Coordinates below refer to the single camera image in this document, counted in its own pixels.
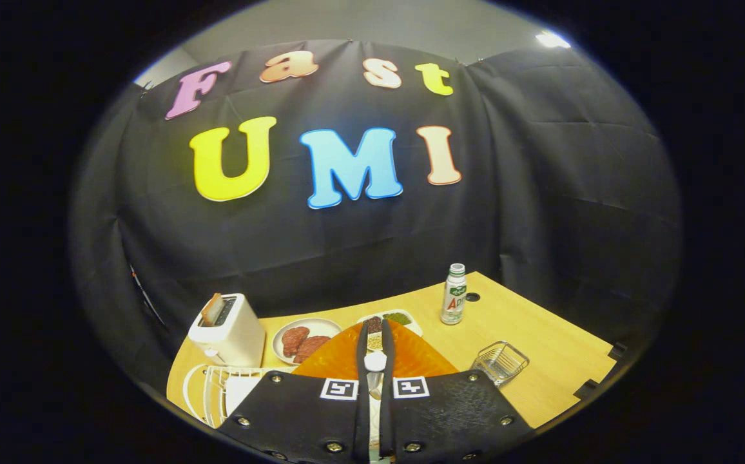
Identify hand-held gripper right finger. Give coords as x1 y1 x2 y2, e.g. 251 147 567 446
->
379 319 534 463

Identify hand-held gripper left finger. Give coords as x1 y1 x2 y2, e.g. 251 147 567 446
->
217 320 372 463

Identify white spoon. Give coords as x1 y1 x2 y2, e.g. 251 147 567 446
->
364 351 387 400

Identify white wire dish rack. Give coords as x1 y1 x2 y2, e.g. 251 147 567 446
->
182 363 296 429

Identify metal wire basket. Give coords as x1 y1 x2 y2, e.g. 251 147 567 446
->
469 341 530 388

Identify small white plate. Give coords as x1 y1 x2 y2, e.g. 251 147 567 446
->
272 317 343 366

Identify brown meat patty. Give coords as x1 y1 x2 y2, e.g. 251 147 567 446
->
292 335 333 363
281 326 311 357

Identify white divided snack tray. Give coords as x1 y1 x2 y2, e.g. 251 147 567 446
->
356 309 423 352

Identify white green drink bottle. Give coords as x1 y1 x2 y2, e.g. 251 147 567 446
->
440 263 468 325

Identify white toaster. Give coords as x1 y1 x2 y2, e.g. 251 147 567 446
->
188 293 267 369

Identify toast bread slice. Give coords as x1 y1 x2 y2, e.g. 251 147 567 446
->
200 293 225 326

